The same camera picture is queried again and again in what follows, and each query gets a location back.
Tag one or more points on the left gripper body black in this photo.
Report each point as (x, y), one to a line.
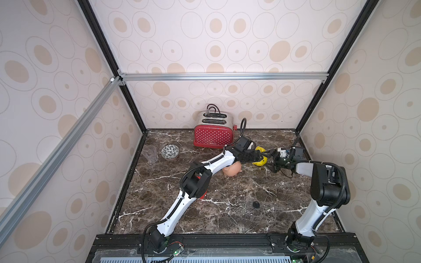
(248, 156)

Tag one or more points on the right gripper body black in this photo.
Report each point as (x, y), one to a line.
(276, 160)

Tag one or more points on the yellow piggy bank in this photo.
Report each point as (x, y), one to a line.
(262, 159)

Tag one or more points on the pink piggy bank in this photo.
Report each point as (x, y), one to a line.
(233, 169)

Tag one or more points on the red piggy bank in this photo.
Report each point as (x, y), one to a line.
(202, 186)

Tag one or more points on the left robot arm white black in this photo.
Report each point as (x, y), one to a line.
(194, 184)

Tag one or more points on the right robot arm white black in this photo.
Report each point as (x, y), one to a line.
(329, 190)

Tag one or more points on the red polka dot toaster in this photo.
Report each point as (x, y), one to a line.
(214, 130)

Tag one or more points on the patterned ceramic bowl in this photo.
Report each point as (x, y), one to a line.
(170, 152)

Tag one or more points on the clear plastic cup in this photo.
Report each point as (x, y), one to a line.
(150, 153)

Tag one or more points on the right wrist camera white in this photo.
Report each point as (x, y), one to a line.
(284, 152)

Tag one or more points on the aluminium rail back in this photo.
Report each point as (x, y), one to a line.
(245, 76)

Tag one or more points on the aluminium rail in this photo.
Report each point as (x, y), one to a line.
(26, 197)
(245, 76)

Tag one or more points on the aluminium rail left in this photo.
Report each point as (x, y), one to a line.
(26, 197)

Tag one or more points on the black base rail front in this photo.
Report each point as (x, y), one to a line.
(226, 248)

